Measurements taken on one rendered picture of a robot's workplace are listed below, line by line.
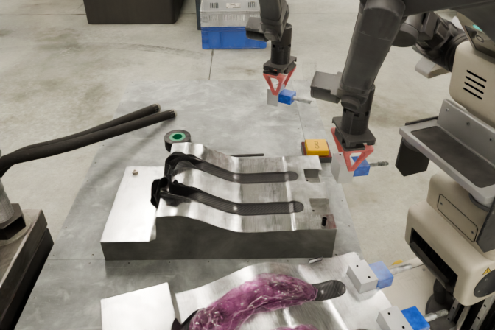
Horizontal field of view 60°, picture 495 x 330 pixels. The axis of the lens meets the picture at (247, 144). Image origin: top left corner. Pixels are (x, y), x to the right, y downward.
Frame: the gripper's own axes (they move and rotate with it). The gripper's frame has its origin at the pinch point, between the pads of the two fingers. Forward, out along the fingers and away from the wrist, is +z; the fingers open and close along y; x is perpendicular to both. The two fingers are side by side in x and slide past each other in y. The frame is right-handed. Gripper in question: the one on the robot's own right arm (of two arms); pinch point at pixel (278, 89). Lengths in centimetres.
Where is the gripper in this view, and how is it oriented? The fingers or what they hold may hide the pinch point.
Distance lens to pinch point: 131.2
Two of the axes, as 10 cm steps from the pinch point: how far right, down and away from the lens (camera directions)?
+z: 0.0, 8.3, 5.6
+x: 8.8, 2.7, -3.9
